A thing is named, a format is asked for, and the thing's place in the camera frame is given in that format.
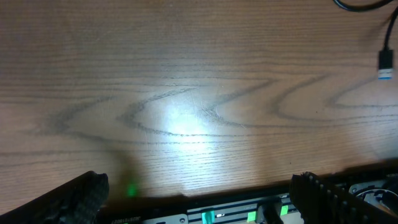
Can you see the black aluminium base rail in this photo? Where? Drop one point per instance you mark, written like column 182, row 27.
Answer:
column 376, row 185

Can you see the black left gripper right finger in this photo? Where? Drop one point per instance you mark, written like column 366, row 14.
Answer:
column 320, row 201

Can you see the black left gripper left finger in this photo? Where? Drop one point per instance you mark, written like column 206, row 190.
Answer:
column 76, row 201

